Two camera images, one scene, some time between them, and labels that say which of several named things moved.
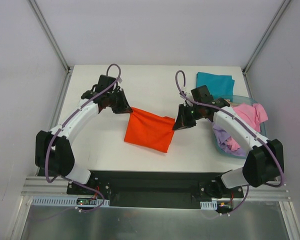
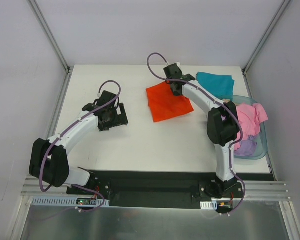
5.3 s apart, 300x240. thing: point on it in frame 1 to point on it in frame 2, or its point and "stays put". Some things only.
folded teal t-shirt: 219,86 stays put
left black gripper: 119,101 to 116,120
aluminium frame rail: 42,187 stays put
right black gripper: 186,115 to 181,77
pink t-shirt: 254,114 stays put
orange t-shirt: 149,130 to 164,104
